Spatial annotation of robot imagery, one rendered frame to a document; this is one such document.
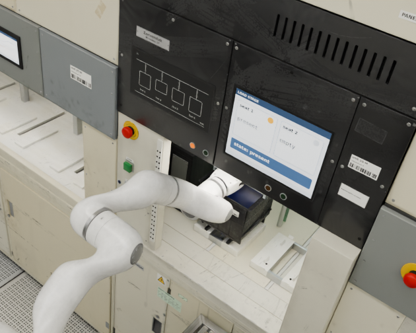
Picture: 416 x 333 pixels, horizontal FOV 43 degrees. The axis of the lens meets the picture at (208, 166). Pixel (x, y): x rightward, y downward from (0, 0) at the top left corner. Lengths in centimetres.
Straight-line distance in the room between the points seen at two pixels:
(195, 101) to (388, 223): 61
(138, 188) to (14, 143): 126
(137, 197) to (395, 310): 74
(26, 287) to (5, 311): 17
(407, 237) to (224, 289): 80
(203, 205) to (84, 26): 67
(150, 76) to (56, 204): 96
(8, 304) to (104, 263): 169
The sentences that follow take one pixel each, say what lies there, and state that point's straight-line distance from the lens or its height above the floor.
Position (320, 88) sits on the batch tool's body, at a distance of 128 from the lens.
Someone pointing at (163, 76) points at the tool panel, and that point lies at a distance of 156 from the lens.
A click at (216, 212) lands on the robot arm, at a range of 165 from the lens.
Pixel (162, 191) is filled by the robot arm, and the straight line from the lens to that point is 143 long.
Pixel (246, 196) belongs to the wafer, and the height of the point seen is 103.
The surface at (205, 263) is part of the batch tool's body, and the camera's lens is 200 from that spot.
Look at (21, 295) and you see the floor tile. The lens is 303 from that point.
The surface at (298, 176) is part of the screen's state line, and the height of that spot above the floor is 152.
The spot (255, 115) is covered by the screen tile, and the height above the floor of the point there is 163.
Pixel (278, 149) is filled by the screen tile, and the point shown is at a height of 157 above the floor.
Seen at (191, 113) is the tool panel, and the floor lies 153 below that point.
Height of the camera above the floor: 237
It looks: 38 degrees down
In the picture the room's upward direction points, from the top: 9 degrees clockwise
